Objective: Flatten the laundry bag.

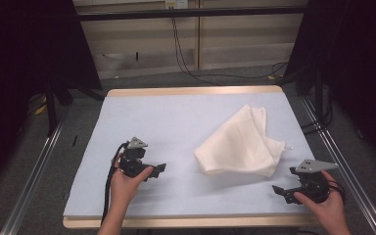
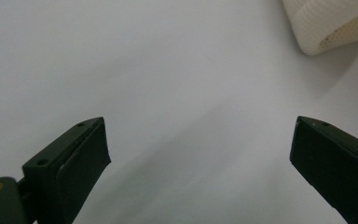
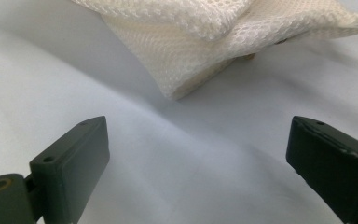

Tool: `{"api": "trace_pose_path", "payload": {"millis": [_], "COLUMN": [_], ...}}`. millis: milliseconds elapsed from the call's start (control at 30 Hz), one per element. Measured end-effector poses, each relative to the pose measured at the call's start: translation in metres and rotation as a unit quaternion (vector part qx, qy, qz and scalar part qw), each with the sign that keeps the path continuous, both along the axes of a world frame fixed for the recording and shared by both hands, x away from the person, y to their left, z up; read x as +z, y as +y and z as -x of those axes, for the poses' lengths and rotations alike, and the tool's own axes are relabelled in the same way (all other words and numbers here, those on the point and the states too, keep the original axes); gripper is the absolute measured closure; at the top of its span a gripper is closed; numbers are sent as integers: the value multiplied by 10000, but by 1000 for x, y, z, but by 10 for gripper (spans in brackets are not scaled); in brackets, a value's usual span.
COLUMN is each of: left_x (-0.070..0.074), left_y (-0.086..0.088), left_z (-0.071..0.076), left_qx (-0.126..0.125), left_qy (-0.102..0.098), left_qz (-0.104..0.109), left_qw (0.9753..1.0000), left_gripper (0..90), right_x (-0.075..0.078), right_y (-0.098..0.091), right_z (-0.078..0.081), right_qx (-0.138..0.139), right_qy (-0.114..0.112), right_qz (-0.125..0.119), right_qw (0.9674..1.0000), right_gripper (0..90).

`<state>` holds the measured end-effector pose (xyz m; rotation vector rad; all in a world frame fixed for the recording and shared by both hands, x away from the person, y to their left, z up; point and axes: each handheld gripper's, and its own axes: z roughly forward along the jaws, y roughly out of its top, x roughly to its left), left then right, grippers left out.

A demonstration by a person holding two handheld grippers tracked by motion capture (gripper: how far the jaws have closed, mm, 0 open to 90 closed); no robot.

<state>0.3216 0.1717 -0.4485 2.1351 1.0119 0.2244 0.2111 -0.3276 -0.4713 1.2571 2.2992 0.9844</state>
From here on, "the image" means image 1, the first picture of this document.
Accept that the wooden table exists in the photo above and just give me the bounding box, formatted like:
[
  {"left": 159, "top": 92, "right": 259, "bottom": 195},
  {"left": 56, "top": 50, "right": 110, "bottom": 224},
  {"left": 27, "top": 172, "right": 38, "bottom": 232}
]
[{"left": 62, "top": 84, "right": 339, "bottom": 229}]

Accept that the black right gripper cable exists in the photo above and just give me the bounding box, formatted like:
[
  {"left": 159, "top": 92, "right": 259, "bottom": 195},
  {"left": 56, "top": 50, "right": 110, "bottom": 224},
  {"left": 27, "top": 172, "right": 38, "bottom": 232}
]
[{"left": 326, "top": 179, "right": 347, "bottom": 207}]

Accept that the metal floor rail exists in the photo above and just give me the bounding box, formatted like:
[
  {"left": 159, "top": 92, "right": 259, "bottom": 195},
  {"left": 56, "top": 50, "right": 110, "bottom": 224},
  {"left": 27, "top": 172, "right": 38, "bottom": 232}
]
[
  {"left": 0, "top": 116, "right": 67, "bottom": 235},
  {"left": 299, "top": 95, "right": 376, "bottom": 235}
]

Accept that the black metal stand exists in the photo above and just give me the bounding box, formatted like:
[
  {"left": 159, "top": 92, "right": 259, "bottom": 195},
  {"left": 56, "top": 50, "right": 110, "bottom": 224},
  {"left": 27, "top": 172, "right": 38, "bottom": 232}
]
[
  {"left": 42, "top": 76, "right": 107, "bottom": 137},
  {"left": 301, "top": 67, "right": 335, "bottom": 135}
]

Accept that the person's left hand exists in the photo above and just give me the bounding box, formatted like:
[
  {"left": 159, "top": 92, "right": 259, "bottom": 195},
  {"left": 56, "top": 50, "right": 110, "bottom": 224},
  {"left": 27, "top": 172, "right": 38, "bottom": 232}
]
[{"left": 110, "top": 152, "right": 155, "bottom": 210}]

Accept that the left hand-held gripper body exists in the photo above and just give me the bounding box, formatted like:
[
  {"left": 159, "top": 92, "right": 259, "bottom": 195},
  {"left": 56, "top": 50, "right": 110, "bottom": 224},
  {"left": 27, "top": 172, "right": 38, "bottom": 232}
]
[{"left": 118, "top": 136, "right": 161, "bottom": 180}]

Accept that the black horizontal bar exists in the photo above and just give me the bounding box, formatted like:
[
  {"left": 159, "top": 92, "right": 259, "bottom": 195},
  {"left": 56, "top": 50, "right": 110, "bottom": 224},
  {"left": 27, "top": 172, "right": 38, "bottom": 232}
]
[{"left": 77, "top": 5, "right": 307, "bottom": 23}]

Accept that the black curtain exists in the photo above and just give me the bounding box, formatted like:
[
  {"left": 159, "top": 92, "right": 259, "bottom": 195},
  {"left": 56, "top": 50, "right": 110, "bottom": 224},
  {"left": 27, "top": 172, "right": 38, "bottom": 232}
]
[
  {"left": 0, "top": 0, "right": 104, "bottom": 198},
  {"left": 284, "top": 0, "right": 376, "bottom": 172}
]

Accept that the white towel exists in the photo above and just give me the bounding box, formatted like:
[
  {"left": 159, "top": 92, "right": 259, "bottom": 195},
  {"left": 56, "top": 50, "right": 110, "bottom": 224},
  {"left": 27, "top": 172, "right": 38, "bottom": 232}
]
[{"left": 193, "top": 104, "right": 294, "bottom": 179}]

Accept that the yellow tape piece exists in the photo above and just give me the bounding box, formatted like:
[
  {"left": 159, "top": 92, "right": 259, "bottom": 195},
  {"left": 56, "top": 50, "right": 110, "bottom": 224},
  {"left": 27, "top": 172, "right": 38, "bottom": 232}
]
[{"left": 33, "top": 103, "right": 49, "bottom": 117}]

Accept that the person's right hand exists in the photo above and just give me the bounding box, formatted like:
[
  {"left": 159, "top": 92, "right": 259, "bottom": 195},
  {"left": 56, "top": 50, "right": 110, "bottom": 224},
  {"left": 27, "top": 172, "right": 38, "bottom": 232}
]
[{"left": 293, "top": 169, "right": 347, "bottom": 229}]

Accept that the white wall outlet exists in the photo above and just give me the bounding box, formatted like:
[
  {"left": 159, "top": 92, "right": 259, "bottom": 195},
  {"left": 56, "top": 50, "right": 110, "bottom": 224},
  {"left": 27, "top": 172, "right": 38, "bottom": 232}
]
[{"left": 164, "top": 0, "right": 190, "bottom": 10}]

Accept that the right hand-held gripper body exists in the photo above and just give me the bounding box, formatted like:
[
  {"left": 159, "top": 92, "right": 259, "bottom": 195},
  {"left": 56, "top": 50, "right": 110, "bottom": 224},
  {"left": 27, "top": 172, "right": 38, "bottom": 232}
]
[{"left": 289, "top": 158, "right": 340, "bottom": 206}]

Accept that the black floor cable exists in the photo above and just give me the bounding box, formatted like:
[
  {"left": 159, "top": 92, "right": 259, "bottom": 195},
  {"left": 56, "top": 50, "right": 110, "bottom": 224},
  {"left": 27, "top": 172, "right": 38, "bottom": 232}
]
[{"left": 170, "top": 15, "right": 290, "bottom": 87}]

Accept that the light blue table mat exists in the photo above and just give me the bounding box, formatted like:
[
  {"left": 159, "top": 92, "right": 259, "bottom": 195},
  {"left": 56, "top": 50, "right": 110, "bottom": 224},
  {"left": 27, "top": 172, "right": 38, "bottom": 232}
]
[{"left": 63, "top": 91, "right": 321, "bottom": 219}]

